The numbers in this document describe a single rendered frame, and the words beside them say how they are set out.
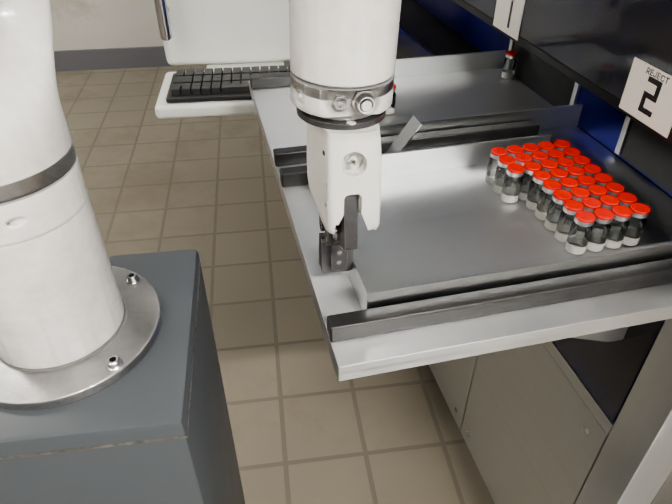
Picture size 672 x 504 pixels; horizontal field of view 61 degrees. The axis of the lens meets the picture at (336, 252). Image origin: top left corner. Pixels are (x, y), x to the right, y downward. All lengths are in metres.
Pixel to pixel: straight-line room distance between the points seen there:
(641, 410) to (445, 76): 0.65
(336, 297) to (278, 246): 1.54
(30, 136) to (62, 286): 0.13
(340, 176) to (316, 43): 0.10
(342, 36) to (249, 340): 1.42
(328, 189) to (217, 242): 1.71
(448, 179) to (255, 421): 0.99
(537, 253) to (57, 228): 0.48
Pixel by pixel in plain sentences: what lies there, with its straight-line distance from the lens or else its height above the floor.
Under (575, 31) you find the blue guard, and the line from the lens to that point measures 0.86.
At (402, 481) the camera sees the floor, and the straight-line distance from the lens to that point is 1.48.
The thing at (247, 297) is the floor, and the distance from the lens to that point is 1.91.
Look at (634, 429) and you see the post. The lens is 0.87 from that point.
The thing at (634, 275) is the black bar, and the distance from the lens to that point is 0.65.
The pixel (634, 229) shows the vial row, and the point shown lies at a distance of 0.71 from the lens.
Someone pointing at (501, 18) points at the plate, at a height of 1.01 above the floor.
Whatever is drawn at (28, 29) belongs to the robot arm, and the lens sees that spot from 0.51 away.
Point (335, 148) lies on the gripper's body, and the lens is 0.46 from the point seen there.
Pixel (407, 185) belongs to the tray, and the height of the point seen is 0.88.
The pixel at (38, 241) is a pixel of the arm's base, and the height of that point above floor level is 1.01.
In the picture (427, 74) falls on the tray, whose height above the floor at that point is 0.88.
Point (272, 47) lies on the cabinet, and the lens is 1.41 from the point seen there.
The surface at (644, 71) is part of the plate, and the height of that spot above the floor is 1.04.
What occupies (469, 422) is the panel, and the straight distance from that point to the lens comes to 1.39.
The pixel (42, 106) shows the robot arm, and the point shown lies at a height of 1.10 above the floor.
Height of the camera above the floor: 1.27
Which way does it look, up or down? 38 degrees down
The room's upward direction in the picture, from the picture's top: straight up
